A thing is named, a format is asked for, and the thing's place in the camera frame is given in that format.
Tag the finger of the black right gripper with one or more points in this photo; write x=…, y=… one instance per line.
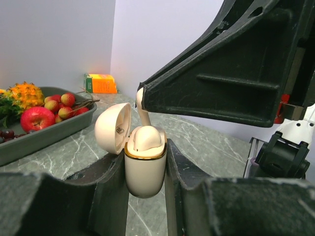
x=236, y=71

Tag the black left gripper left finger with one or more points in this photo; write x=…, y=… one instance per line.
x=90, y=202

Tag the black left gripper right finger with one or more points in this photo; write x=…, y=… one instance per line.
x=198, y=204

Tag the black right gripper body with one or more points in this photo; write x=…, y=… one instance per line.
x=299, y=92

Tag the pink earbuds charging case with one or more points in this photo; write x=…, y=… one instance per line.
x=144, y=170

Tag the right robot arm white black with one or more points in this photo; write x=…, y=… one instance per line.
x=285, y=154

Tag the dark grey fruit tray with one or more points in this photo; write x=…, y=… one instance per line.
x=18, y=148

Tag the red lychee bunch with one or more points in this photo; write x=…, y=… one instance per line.
x=67, y=106

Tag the red apple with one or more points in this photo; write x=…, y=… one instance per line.
x=36, y=118

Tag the dark purple grape bunch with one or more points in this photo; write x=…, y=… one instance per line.
x=7, y=135

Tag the orange juice box far right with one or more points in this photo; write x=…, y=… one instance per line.
x=99, y=83

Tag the small pineapple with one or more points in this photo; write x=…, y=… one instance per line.
x=17, y=99

